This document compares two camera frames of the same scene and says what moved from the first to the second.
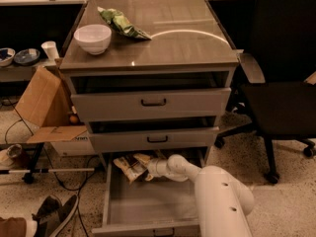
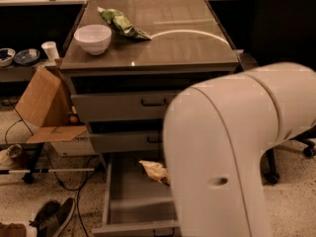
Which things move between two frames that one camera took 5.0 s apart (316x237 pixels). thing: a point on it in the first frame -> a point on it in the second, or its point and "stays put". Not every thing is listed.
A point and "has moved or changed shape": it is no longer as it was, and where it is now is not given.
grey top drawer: x=147 y=105 stays put
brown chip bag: x=131 y=170 has moved or changed shape
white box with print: x=80 y=146 stays put
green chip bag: x=118 y=20 stays put
